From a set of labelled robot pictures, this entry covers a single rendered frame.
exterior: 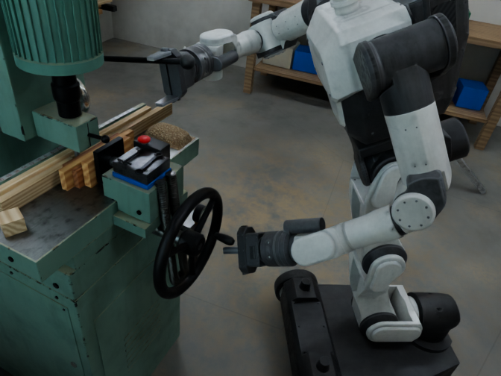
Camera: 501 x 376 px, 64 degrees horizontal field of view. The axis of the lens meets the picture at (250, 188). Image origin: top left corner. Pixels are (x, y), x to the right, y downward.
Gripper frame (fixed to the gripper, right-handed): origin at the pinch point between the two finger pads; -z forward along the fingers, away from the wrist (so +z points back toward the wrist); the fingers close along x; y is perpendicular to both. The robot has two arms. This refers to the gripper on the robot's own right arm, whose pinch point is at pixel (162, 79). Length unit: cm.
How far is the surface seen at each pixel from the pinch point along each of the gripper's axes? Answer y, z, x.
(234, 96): 114, 238, 93
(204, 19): 180, 307, 38
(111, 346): 13, -28, 71
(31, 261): 5.5, -42.1, 23.8
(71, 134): 15.0, -17.5, 8.8
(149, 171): -5.4, -16.7, 15.4
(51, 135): 21.9, -17.5, 9.9
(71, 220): 7.7, -29.7, 23.1
